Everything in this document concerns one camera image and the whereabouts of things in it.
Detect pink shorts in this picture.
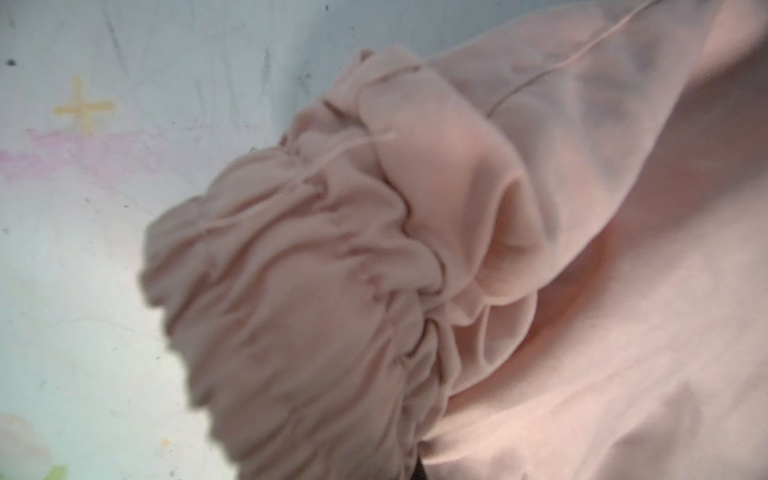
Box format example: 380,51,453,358
141,1,767,479

